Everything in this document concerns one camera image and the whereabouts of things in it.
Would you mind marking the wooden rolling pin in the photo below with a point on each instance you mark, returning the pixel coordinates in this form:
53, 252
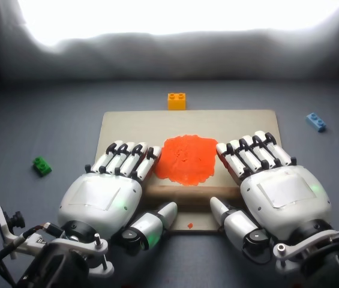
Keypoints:
187, 193

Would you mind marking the orange play dough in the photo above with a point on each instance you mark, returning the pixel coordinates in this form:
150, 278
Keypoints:
187, 162

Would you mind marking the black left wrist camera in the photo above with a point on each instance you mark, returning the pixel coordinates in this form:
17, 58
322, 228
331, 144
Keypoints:
16, 219

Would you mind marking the blue toy brick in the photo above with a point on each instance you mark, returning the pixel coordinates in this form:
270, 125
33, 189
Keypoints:
316, 122

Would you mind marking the green toy brick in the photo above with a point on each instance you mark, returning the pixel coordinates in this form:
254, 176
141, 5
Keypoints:
42, 166

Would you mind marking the yellow toy brick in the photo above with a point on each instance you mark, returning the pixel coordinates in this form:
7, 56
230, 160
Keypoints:
176, 102

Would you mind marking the white backdrop sheet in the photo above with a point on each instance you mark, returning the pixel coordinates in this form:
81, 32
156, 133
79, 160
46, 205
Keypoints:
169, 57

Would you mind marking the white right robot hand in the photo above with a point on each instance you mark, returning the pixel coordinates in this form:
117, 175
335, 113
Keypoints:
286, 195

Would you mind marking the light wooden board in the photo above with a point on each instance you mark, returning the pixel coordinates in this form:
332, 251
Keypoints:
193, 126

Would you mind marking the grey table cloth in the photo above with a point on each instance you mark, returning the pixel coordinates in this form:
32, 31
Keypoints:
37, 120

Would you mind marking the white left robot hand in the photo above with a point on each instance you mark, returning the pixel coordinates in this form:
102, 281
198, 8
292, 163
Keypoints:
97, 198

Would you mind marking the small orange dough crumb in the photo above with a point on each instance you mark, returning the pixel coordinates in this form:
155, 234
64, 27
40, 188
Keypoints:
190, 226

